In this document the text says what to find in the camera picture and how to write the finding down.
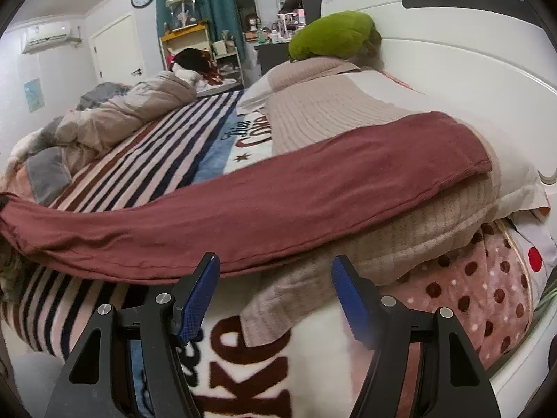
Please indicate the dark cluttered desk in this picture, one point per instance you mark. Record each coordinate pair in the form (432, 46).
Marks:
(272, 48)

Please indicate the beige and grey duvet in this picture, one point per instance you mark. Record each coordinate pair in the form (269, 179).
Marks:
(108, 113)

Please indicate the yellow shelf unit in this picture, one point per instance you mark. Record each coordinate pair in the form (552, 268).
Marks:
(198, 48)

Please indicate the blue wall poster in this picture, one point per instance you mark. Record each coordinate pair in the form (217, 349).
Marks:
(35, 95)

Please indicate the teal curtain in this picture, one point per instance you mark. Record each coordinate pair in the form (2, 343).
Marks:
(200, 0)

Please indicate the white air conditioner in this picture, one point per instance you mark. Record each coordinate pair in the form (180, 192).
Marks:
(45, 37)

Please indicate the green plush toy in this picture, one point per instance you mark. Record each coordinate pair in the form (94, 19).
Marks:
(333, 37)

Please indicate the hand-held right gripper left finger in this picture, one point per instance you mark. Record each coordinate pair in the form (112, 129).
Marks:
(198, 302)

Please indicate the striped printed blanket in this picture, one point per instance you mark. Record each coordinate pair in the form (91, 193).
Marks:
(182, 156)

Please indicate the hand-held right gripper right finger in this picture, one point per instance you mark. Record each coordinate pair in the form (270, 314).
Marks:
(348, 300)

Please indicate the polka dot pink blanket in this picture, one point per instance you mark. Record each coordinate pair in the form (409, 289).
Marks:
(474, 287)

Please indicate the white bed headboard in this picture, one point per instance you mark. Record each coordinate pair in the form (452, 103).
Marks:
(457, 35)

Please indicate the pile of clothes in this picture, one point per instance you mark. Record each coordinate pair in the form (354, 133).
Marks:
(196, 67)

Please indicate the maroon pants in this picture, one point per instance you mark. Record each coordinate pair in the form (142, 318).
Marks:
(243, 222)

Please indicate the beige knitted blanket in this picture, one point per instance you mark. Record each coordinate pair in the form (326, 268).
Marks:
(339, 139)

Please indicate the white door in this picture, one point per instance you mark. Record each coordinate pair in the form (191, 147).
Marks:
(116, 48)

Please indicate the glass dome display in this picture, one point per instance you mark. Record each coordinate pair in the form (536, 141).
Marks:
(182, 14)

